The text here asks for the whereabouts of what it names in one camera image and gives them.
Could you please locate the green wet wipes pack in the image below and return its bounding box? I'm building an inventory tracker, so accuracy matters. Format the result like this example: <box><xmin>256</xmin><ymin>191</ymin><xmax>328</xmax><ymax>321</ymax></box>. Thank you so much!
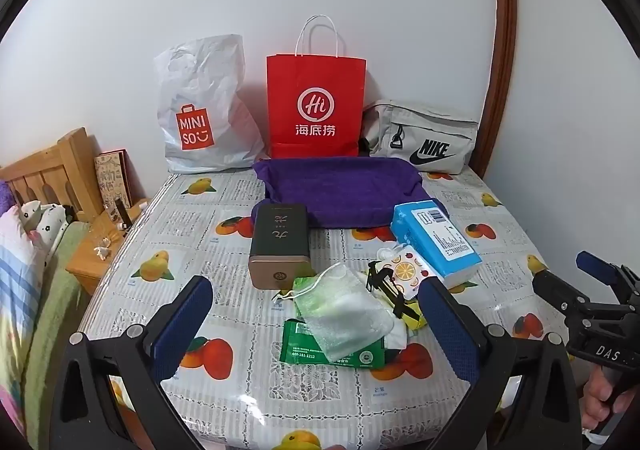
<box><xmin>279</xmin><ymin>317</ymin><xmax>388</xmax><ymax>371</ymax></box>

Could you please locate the white mesh drawstring pouch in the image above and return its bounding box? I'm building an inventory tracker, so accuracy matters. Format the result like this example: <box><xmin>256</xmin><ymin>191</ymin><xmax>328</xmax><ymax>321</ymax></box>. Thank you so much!
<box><xmin>272</xmin><ymin>264</ymin><xmax>396</xmax><ymax>356</ymax></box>

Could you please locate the person's right hand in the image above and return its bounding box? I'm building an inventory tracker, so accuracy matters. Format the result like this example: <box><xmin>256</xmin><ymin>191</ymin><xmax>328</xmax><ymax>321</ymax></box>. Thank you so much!
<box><xmin>584</xmin><ymin>365</ymin><xmax>640</xmax><ymax>436</ymax></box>

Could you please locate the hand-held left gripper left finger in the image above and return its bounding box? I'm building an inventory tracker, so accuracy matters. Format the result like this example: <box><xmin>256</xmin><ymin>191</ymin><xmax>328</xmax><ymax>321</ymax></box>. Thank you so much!
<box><xmin>49</xmin><ymin>275</ymin><xmax>215</xmax><ymax>450</ymax></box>

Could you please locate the dark green tin box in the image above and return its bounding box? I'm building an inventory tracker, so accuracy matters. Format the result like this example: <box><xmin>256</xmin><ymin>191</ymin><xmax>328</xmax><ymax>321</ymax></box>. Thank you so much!
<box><xmin>248</xmin><ymin>202</ymin><xmax>315</xmax><ymax>291</ymax></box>

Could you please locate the white plastic shopping bag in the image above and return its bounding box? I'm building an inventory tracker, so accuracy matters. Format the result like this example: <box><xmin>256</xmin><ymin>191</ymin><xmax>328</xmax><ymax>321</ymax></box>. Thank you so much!
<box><xmin>154</xmin><ymin>34</ymin><xmax>266</xmax><ymax>175</ymax></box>

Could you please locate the fruit print pouch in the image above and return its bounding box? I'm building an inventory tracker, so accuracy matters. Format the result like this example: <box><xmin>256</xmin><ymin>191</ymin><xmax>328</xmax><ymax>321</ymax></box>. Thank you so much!
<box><xmin>377</xmin><ymin>245</ymin><xmax>438</xmax><ymax>301</ymax></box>

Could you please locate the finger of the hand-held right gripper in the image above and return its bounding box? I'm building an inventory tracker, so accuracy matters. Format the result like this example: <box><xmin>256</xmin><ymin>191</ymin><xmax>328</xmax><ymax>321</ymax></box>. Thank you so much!
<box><xmin>576</xmin><ymin>251</ymin><xmax>640</xmax><ymax>303</ymax></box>
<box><xmin>531</xmin><ymin>270</ymin><xmax>601</xmax><ymax>317</ymax></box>

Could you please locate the wooden headboard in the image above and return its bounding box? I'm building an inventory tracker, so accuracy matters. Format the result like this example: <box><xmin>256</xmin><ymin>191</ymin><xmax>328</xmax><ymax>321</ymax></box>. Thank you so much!
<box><xmin>0</xmin><ymin>127</ymin><xmax>103</xmax><ymax>223</ymax></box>

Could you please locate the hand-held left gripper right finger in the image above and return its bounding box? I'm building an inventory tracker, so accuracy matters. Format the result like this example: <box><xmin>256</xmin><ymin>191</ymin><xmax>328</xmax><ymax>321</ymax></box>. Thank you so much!
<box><xmin>419</xmin><ymin>277</ymin><xmax>583</xmax><ymax>450</ymax></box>

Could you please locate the yellow and black sock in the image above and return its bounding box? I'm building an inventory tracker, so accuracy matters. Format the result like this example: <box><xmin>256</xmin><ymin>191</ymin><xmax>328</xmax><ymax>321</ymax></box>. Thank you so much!
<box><xmin>362</xmin><ymin>260</ymin><xmax>426</xmax><ymax>331</ymax></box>

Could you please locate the white spotted plush toy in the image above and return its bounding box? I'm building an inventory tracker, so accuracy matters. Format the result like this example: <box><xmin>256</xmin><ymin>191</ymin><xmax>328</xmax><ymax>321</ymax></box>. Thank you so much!
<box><xmin>19</xmin><ymin>200</ymin><xmax>71</xmax><ymax>266</ymax></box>

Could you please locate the grey waist bag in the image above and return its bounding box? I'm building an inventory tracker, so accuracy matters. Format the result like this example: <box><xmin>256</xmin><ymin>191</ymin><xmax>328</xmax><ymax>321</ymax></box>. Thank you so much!
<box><xmin>360</xmin><ymin>100</ymin><xmax>480</xmax><ymax>175</ymax></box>

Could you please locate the red paper bag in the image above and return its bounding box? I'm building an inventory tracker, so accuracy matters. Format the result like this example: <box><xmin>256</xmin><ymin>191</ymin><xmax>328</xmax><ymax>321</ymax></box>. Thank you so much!
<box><xmin>266</xmin><ymin>16</ymin><xmax>367</xmax><ymax>160</ymax></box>

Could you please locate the patterned book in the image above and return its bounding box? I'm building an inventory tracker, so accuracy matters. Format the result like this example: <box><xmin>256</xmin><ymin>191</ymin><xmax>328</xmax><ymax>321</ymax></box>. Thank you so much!
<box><xmin>94</xmin><ymin>148</ymin><xmax>135</xmax><ymax>211</ymax></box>

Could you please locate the purple towel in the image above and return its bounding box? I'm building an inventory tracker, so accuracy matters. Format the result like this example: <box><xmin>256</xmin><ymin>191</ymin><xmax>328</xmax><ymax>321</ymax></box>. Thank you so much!
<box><xmin>252</xmin><ymin>156</ymin><xmax>451</xmax><ymax>231</ymax></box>

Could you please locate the blue tissue pack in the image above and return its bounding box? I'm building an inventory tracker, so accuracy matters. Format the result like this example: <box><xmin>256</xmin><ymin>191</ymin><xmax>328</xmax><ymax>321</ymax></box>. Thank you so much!
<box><xmin>390</xmin><ymin>200</ymin><xmax>483</xmax><ymax>290</ymax></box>

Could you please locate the striped quilt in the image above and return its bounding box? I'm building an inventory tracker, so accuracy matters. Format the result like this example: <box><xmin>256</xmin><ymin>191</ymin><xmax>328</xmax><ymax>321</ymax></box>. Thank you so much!
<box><xmin>0</xmin><ymin>210</ymin><xmax>46</xmax><ymax>431</ymax></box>

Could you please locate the wooden door frame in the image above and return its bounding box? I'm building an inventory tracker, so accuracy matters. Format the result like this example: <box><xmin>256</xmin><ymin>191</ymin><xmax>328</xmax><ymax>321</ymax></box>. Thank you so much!
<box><xmin>470</xmin><ymin>0</ymin><xmax>518</xmax><ymax>178</ymax></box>

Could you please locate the green blanket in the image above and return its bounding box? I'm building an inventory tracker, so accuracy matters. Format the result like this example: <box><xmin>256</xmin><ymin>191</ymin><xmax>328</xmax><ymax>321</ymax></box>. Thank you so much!
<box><xmin>24</xmin><ymin>221</ymin><xmax>92</xmax><ymax>413</ymax></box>

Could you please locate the wooden nightstand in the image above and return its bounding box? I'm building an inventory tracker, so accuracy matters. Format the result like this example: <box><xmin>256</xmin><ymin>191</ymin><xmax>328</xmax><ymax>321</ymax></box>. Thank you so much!
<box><xmin>65</xmin><ymin>197</ymin><xmax>151</xmax><ymax>296</ymax></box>

